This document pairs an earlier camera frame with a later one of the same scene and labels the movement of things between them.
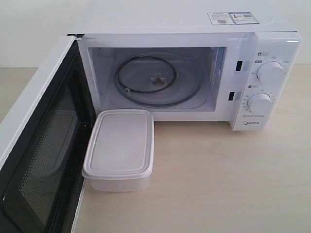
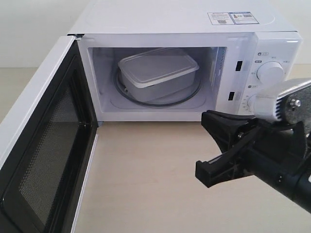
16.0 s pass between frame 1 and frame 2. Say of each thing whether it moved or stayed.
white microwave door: stayed
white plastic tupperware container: moved
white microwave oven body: stayed
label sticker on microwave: stayed
